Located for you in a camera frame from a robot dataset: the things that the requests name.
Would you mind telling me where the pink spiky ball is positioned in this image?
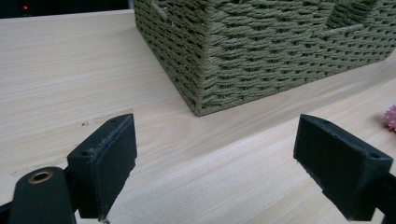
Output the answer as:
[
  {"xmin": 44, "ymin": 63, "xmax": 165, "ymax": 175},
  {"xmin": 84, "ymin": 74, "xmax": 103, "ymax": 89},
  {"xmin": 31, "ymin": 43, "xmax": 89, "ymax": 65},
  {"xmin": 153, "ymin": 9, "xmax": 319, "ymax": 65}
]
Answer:
[{"xmin": 382, "ymin": 105, "xmax": 396, "ymax": 133}]

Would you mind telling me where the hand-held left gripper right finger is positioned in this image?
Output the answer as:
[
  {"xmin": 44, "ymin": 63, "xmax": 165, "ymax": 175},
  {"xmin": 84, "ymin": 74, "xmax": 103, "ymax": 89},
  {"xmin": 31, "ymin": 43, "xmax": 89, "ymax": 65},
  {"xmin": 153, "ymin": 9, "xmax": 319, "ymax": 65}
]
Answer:
[{"xmin": 292, "ymin": 113, "xmax": 394, "ymax": 222}]

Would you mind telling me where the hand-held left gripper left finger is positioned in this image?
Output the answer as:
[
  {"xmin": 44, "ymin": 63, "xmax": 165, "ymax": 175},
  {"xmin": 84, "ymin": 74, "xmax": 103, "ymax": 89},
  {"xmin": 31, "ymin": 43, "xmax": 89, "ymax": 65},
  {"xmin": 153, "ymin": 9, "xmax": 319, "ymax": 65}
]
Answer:
[{"xmin": 66, "ymin": 113, "xmax": 138, "ymax": 220}]

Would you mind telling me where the dark device with red light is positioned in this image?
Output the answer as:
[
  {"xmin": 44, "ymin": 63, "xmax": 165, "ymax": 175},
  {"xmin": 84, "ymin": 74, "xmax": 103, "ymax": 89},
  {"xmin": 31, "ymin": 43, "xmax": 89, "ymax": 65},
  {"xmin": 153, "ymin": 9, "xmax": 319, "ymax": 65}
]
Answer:
[{"xmin": 0, "ymin": 0, "xmax": 130, "ymax": 20}]

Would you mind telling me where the green woven basket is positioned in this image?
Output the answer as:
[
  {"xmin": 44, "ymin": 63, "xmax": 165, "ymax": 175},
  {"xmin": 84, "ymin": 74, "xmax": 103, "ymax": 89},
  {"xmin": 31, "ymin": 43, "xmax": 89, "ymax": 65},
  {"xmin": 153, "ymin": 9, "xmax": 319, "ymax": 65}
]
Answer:
[{"xmin": 133, "ymin": 0, "xmax": 396, "ymax": 118}]

